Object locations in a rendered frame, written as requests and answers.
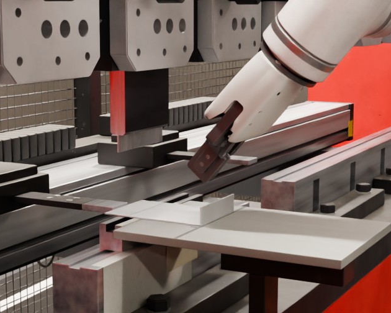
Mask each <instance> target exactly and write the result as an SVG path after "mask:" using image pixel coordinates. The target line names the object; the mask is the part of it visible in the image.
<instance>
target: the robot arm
mask: <svg viewBox="0 0 391 313"><path fill-rule="evenodd" d="M390 34H391V0H288V2H287V3H286V5H285V6H284V7H283V8H282V10H281V11H280V12H279V13H278V15H277V16H276V17H275V18H274V20H273V21H272V22H271V23H270V25H269V26H268V27H267V29H266V30H265V31H264V33H263V37H264V39H263V41H262V42H261V43H260V48H261V51H260V52H258V53H257V54H256V55H255V56H254V57H253V58H252V59H251V60H250V61H249V62H248V63H247V64H246V65H245V66H244V67H243V68H242V69H241V70H240V71H239V72H238V73H237V75H236V76H235V77H234V78H233V79H232V80H231V81H230V82H229V83H228V84H227V86H226V87H225V88H224V89H223V91H222V92H221V93H220V94H219V95H218V96H217V97H216V98H215V100H214V101H213V102H212V103H211V105H210V106H209V107H208V108H207V109H206V110H205V112H204V117H205V118H206V119H209V120H210V119H215V118H218V117H222V118H221V119H220V121H219V122H218V123H217V124H216V126H215V127H214V128H213V129H212V130H211V131H210V132H209V133H208V134H207V135H206V140H205V142H204V143H203V144H202V146H201V147H200V148H199V149H198V151H197V152H196V153H195V155H194V156H193V157H192V158H191V159H190V160H189V162H188V164H187V166H188V167H189V168H190V169H191V170H192V171H193V172H194V173H195V175H196V176H197V177H198V178H199V179H200V180H201V181H202V182H203V183H206V182H208V181H211V180H213V179H214V178H215V177H216V175H217V174H218V173H219V171H220V170H221V169H222V168H223V167H224V166H225V164H226V163H227V162H228V160H229V159H230V158H231V157H230V156H232V155H233V154H234V153H235V152H236V151H237V150H238V149H239V148H240V147H241V146H242V144H243V143H244V142H245V141H246V140H248V139H251V138H255V137H258V136H260V135H262V134H264V133H265V132H266V131H268V130H269V129H270V128H271V126H272V125H273V124H274V123H275V122H276V121H277V120H278V118H280V116H281V115H282V114H283V113H284V111H285V110H286V109H287V108H288V106H289V105H290V104H291V102H292V101H293V100H294V99H295V97H296V96H297V95H298V93H299V92H300V91H301V90H302V89H303V87H304V86H306V87H308V88H312V87H314V86H315V85H316V83H317V82H318V83H321V82H324V80H325V79H326V78H327V77H328V76H329V75H330V74H332V72H333V71H334V69H335V68H336V66H337V65H338V64H339V62H340V61H341V60H342V59H343V58H344V57H345V56H346V54H347V53H348V52H349V51H350V49H352V47H353V46H354V45H355V44H356V43H357V41H358V40H359V39H361V38H362V37H367V38H373V39H375V38H381V37H385V36H387V35H390ZM228 154H229V155H230V156H229V155H228Z"/></svg>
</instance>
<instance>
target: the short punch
mask: <svg viewBox="0 0 391 313"><path fill-rule="evenodd" d="M109 76H110V132H111V133H112V135H117V152H118V153H119V152H123V151H126V150H131V149H134V148H138V147H143V146H146V145H151V144H154V143H158V142H162V141H163V127H164V126H167V125H168V124H169V68H162V69H155V70H145V71H110V72H109Z"/></svg>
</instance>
